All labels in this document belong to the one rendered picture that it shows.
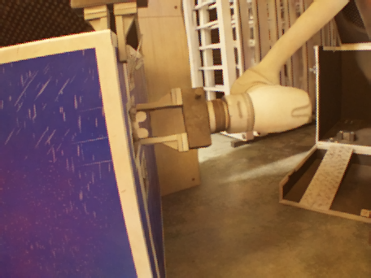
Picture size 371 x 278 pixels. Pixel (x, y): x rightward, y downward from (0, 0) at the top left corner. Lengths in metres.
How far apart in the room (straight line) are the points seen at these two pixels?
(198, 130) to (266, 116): 0.15
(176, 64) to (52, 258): 1.56
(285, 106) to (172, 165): 1.44
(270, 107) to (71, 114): 0.40
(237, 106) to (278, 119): 0.10
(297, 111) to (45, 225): 0.56
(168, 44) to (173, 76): 0.22
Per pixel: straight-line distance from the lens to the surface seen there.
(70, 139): 0.46
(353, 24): 3.16
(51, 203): 0.51
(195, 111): 0.61
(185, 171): 2.05
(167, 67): 1.88
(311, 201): 1.83
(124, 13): 0.50
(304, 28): 0.75
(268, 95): 0.63
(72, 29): 1.56
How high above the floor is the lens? 0.90
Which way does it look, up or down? 15 degrees down
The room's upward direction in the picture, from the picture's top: 6 degrees counter-clockwise
